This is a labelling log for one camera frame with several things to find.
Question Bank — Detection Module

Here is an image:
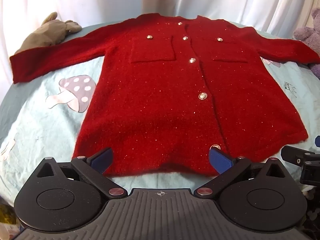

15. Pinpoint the white curtain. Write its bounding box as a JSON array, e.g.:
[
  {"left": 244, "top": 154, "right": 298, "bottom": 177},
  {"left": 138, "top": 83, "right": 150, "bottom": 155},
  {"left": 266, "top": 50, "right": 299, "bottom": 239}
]
[{"left": 0, "top": 0, "right": 320, "bottom": 55}]

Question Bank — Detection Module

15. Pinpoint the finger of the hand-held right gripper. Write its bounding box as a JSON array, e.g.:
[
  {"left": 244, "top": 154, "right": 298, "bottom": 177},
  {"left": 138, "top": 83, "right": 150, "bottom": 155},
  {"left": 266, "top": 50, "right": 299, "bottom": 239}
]
[
  {"left": 299, "top": 161, "right": 320, "bottom": 186},
  {"left": 280, "top": 145, "right": 320, "bottom": 167}
]

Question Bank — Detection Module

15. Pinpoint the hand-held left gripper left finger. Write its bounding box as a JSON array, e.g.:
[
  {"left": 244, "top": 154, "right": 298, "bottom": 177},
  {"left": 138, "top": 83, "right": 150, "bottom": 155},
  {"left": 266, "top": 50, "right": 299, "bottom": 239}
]
[{"left": 35, "top": 147, "right": 127, "bottom": 199}]

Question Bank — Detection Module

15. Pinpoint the light blue printed bed sheet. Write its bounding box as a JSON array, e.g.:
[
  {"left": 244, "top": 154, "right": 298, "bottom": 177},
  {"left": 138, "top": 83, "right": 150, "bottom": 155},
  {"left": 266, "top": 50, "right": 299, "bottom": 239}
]
[{"left": 0, "top": 20, "right": 320, "bottom": 205}]

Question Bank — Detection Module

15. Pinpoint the purple plush toy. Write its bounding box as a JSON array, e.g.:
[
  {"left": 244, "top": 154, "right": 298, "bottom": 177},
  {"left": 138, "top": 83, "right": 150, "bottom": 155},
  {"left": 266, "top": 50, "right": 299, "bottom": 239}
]
[{"left": 293, "top": 7, "right": 320, "bottom": 79}]

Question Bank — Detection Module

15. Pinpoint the red knitted cardigan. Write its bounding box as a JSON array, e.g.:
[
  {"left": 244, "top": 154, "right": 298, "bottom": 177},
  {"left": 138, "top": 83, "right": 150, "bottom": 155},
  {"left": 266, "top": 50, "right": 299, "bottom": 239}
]
[{"left": 9, "top": 12, "right": 320, "bottom": 178}]

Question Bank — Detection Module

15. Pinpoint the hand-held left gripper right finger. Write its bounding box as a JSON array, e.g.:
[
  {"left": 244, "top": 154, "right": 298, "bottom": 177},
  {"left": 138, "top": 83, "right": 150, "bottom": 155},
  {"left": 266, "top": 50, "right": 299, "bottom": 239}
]
[{"left": 196, "top": 147, "right": 288, "bottom": 199}]

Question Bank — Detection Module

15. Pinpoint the yellow green cloth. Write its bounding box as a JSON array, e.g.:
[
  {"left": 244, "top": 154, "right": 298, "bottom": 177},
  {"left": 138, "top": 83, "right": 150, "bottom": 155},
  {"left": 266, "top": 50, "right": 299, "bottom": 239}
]
[{"left": 0, "top": 202, "right": 17, "bottom": 232}]

